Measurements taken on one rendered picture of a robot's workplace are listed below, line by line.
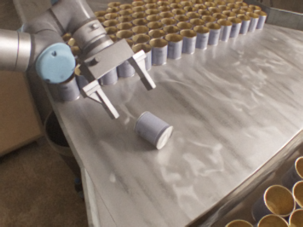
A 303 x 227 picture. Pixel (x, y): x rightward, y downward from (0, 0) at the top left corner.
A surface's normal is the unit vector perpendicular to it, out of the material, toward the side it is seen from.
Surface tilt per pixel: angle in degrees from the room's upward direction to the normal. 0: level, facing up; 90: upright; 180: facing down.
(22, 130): 0
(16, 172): 0
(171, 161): 0
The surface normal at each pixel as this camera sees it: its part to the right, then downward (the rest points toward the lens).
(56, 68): 0.55, 0.62
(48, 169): 0.00, -0.66
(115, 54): 0.55, -0.13
